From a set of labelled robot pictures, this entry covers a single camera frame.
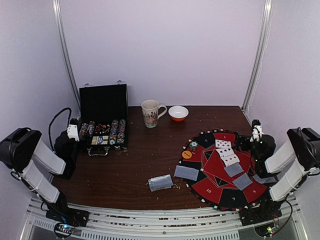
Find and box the face down community card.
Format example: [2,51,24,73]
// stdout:
[224,162,244,178]
[232,173,253,191]

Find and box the deck of playing cards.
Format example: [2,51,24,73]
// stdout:
[148,174,174,192]

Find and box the aluminium frame post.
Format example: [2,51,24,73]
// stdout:
[52,0,81,111]
[242,0,273,116]

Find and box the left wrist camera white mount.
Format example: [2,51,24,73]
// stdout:
[67,118,80,142]

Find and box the left aluminium frame post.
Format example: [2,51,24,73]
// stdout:
[52,0,81,111]

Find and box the stack of poker chips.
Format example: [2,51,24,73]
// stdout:
[189,140,199,152]

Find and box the white floral ceramic mug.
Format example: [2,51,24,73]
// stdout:
[141,99,168,129]

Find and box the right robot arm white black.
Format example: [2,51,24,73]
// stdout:
[239,127,320,226]

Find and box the aluminium front rail base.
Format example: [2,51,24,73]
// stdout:
[21,196,310,240]

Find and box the black poker chip case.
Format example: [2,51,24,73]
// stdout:
[79,83,129,157]

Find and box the right aluminium frame post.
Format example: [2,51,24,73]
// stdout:
[242,0,273,116]

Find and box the nine of diamonds card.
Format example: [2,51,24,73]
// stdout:
[215,139,232,149]

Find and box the orange big blind button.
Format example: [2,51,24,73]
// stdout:
[181,150,193,160]

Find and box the orange white ceramic bowl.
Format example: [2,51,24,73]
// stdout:
[168,105,189,122]

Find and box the face up spades card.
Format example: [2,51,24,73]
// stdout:
[215,148,234,158]

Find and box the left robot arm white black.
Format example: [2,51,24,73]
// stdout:
[0,117,89,227]

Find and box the red black poker mat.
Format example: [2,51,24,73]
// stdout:
[179,129,268,211]

